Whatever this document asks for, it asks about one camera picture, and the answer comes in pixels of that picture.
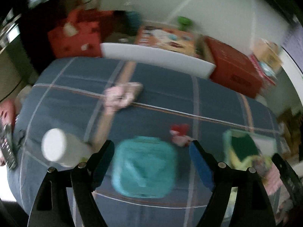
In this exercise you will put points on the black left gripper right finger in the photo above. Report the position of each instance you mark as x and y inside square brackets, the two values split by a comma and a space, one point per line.
[252, 205]

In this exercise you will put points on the teal tissue pack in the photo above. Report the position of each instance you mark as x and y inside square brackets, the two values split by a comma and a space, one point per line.
[144, 167]

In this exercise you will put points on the pink satin scrunchie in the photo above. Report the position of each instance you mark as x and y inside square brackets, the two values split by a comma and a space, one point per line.
[121, 96]

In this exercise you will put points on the green dumbbell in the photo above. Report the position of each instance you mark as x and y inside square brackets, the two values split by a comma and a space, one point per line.
[184, 23]

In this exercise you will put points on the blue water bottle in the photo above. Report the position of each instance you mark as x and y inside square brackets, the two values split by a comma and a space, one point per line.
[134, 18]

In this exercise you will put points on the blue plaid table cloth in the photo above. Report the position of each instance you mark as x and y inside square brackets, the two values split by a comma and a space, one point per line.
[69, 95]

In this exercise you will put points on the green yellow sponge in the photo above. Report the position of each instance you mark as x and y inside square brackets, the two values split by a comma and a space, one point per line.
[242, 152]

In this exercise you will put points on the red stool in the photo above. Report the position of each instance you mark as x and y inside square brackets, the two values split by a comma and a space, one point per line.
[8, 113]

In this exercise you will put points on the smartphone on stand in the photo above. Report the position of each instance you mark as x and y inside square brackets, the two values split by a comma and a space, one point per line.
[8, 157]

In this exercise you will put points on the orange picture box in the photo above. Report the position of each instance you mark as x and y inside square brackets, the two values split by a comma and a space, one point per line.
[167, 39]

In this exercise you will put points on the white foam board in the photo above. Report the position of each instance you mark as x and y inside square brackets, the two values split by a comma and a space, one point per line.
[158, 57]

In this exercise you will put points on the red felt handbag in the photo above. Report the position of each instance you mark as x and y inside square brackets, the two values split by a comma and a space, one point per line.
[82, 32]

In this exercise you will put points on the white tray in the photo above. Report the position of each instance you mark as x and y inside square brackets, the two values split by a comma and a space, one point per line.
[268, 146]

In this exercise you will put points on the beige gift bag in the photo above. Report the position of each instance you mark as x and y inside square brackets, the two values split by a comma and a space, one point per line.
[267, 52]

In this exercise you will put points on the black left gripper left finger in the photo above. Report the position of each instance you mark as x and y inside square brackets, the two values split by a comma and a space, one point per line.
[51, 205]

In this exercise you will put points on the red pink plush toy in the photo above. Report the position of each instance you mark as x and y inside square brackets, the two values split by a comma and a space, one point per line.
[179, 135]

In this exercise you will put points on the red cardboard box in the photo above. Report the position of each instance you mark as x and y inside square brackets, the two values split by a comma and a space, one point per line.
[233, 69]

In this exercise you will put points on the pink white fuzzy sock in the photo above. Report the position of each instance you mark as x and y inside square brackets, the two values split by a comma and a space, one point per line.
[272, 181]

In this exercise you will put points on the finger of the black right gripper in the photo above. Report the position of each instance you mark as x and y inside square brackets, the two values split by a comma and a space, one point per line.
[290, 179]

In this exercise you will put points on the patterned pink gift box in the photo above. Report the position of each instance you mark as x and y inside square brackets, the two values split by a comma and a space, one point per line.
[266, 74]

